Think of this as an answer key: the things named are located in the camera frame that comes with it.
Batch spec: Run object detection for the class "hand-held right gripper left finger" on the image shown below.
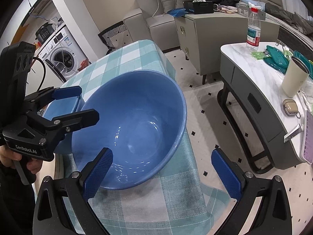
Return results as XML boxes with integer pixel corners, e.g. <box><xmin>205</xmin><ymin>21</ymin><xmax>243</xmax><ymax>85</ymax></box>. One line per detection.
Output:
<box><xmin>32</xmin><ymin>147</ymin><xmax>114</xmax><ymax>235</ymax></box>

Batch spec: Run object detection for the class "blue bowl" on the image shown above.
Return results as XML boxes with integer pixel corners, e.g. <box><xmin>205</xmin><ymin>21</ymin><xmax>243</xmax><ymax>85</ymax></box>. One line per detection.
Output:
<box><xmin>43</xmin><ymin>95</ymin><xmax>82</xmax><ymax>155</ymax></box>
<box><xmin>71</xmin><ymin>70</ymin><xmax>187</xmax><ymax>190</ymax></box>

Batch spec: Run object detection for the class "clear water bottle red cap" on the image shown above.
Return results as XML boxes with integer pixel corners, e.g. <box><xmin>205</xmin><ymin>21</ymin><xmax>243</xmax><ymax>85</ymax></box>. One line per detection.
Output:
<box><xmin>246</xmin><ymin>7</ymin><xmax>262</xmax><ymax>48</ymax></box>

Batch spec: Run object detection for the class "person's left hand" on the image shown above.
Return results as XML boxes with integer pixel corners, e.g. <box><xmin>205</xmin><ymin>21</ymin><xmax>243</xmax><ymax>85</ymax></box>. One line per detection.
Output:
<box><xmin>0</xmin><ymin>146</ymin><xmax>42</xmax><ymax>174</ymax></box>

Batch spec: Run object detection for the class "beige earbud case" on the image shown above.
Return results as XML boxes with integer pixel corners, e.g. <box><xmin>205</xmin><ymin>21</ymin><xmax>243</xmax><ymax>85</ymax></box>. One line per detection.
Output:
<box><xmin>283</xmin><ymin>99</ymin><xmax>301</xmax><ymax>119</ymax></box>

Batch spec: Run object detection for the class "grey sofa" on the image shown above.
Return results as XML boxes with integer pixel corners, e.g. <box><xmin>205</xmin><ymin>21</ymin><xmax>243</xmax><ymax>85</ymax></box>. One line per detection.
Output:
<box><xmin>122</xmin><ymin>0</ymin><xmax>285</xmax><ymax>52</ymax></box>

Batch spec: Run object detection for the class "cardboard box with red flap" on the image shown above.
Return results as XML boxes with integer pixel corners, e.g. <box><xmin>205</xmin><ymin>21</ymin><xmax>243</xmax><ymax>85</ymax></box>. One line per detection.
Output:
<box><xmin>79</xmin><ymin>59</ymin><xmax>93</xmax><ymax>72</ymax></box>

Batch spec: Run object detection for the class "black pressure cooker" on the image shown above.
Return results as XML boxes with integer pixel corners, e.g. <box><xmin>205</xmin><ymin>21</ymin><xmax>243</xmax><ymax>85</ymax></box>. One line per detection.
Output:
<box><xmin>35</xmin><ymin>22</ymin><xmax>55</xmax><ymax>42</ymax></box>

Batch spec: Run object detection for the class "green wrapper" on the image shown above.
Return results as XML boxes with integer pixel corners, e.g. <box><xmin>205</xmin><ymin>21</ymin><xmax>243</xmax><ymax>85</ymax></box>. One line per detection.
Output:
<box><xmin>252</xmin><ymin>50</ymin><xmax>269</xmax><ymax>60</ymax></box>

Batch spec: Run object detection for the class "pale purple device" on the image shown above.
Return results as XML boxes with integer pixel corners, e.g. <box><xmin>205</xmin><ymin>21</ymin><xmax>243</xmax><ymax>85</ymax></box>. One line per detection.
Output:
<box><xmin>300</xmin><ymin>110</ymin><xmax>313</xmax><ymax>164</ymax></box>

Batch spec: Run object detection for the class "blue plastic bag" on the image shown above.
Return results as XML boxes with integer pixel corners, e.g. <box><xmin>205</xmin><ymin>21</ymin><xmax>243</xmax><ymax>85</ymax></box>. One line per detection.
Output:
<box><xmin>167</xmin><ymin>8</ymin><xmax>187</xmax><ymax>17</ymax></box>

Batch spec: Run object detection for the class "black electronic box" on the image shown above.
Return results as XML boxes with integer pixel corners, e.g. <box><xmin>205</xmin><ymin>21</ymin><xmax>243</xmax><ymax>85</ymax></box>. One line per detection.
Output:
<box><xmin>183</xmin><ymin>1</ymin><xmax>214</xmax><ymax>14</ymax></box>

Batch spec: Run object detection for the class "white washing machine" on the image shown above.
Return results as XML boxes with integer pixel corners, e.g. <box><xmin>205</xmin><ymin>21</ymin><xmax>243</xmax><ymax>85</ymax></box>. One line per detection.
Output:
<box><xmin>43</xmin><ymin>26</ymin><xmax>86</xmax><ymax>84</ymax></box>

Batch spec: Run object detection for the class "grey box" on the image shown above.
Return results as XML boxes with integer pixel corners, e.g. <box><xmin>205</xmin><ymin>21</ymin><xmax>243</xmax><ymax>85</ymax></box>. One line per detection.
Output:
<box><xmin>237</xmin><ymin>4</ymin><xmax>266</xmax><ymax>20</ymax></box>

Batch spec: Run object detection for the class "dark grey jacket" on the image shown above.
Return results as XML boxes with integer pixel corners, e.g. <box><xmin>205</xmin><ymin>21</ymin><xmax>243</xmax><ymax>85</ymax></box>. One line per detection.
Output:
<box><xmin>265</xmin><ymin>2</ymin><xmax>313</xmax><ymax>38</ymax></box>

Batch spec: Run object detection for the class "cream tumbler cup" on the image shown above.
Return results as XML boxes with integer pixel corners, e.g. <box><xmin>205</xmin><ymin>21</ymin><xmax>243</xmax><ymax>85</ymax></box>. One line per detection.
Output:
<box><xmin>281</xmin><ymin>56</ymin><xmax>310</xmax><ymax>98</ymax></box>

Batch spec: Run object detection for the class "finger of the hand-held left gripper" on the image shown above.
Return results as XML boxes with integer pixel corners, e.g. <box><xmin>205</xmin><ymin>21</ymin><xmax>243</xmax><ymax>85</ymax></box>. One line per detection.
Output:
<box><xmin>29</xmin><ymin>109</ymin><xmax>100</xmax><ymax>147</ymax></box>
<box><xmin>23</xmin><ymin>86</ymin><xmax>82</xmax><ymax>114</ymax></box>

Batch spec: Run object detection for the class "metal ruler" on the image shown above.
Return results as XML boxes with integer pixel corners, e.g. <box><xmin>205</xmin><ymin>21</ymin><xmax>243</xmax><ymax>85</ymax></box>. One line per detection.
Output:
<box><xmin>284</xmin><ymin>124</ymin><xmax>304</xmax><ymax>142</ymax></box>

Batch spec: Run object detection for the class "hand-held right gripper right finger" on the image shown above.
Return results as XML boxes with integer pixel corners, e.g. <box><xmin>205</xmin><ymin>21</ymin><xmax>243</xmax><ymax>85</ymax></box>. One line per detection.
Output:
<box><xmin>211</xmin><ymin>148</ymin><xmax>292</xmax><ymax>235</ymax></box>

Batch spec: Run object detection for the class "colourful magazine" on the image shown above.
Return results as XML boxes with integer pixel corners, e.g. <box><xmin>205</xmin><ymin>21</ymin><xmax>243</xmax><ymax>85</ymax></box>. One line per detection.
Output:
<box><xmin>215</xmin><ymin>5</ymin><xmax>237</xmax><ymax>14</ymax></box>

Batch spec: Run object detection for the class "black white patterned chair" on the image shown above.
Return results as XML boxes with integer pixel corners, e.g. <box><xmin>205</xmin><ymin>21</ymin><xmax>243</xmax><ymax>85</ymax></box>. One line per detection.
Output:
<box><xmin>98</xmin><ymin>23</ymin><xmax>129</xmax><ymax>52</ymax></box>

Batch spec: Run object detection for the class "grey marble top side table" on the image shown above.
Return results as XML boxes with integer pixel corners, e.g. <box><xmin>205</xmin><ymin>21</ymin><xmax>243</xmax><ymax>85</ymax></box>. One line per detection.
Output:
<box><xmin>218</xmin><ymin>42</ymin><xmax>313</xmax><ymax>174</ymax></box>

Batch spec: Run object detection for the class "teal checked tablecloth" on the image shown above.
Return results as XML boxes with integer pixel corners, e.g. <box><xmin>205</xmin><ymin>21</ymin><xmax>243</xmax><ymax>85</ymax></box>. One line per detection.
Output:
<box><xmin>52</xmin><ymin>39</ymin><xmax>231</xmax><ymax>235</ymax></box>

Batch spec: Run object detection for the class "black cable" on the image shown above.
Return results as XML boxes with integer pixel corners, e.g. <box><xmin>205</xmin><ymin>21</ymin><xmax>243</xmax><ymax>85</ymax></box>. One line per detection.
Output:
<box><xmin>32</xmin><ymin>57</ymin><xmax>47</xmax><ymax>91</ymax></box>

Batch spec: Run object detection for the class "person's left forearm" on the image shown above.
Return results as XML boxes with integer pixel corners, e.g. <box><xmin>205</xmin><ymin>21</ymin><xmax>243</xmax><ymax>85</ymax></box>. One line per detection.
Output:
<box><xmin>0</xmin><ymin>166</ymin><xmax>37</xmax><ymax>235</ymax></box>

